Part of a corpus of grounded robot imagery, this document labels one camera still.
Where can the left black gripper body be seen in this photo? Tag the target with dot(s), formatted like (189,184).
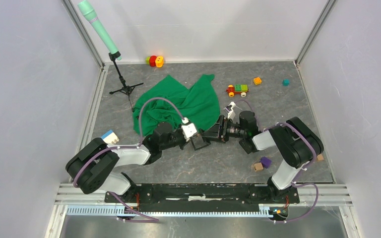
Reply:
(178,139)

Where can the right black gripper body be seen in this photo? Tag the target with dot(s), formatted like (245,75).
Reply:
(223,122)

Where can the green t-shirt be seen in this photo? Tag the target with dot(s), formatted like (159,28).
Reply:
(199,104)

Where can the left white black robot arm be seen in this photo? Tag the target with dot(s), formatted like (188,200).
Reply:
(92,167)

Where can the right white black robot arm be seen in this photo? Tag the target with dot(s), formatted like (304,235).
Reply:
(297,143)

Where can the colourful toy brick train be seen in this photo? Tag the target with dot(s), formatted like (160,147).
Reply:
(238,89)

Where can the tan wooden cube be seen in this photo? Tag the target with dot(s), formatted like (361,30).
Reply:
(258,167)

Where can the purple cube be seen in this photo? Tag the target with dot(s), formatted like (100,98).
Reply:
(266,162)

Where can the orange toy brick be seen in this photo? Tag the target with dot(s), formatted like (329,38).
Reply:
(257,81)

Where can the blue white block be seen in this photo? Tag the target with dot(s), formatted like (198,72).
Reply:
(110,137)

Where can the teal cube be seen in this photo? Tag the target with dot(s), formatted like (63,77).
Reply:
(286,82)

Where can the brown wooden cube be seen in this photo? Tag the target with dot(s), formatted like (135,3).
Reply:
(320,157)

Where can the black tripod stand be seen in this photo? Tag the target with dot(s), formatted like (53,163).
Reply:
(126,89)

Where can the mint green microphone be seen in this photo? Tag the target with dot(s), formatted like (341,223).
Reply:
(89,13)

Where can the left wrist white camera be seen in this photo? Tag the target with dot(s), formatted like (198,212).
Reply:
(189,129)

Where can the wrist white camera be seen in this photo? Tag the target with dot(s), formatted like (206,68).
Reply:
(229,110)
(189,129)

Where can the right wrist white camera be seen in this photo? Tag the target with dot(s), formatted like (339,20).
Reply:
(229,110)

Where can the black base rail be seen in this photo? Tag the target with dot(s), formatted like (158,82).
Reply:
(207,197)

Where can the red green orange ring toy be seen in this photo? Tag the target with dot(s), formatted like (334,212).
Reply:
(155,61)

